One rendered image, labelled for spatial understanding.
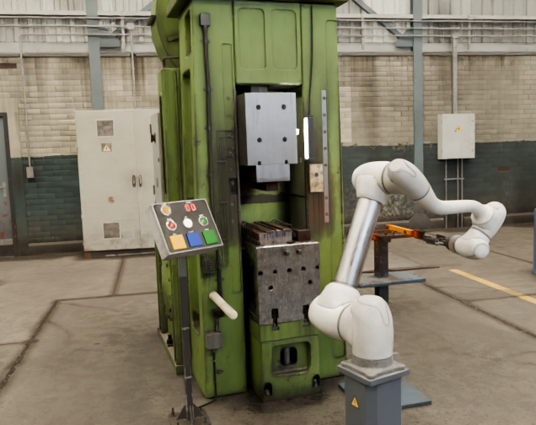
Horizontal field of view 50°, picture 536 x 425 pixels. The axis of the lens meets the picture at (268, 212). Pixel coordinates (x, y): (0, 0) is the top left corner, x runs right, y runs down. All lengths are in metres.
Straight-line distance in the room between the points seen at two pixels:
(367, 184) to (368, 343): 0.66
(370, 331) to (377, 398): 0.25
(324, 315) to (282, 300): 0.98
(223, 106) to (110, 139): 5.28
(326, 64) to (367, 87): 6.28
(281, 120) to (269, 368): 1.41
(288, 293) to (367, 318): 1.17
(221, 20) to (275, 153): 0.80
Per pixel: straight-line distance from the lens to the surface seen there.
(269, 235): 3.27
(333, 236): 3.58
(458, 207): 2.61
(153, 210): 2.92
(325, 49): 3.57
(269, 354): 3.37
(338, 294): 2.34
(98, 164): 8.51
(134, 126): 8.47
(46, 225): 9.32
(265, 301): 3.27
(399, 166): 2.33
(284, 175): 3.27
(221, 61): 3.35
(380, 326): 2.20
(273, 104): 3.26
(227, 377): 3.56
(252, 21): 3.45
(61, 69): 9.30
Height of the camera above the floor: 1.44
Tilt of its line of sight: 6 degrees down
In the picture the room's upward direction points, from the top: 2 degrees counter-clockwise
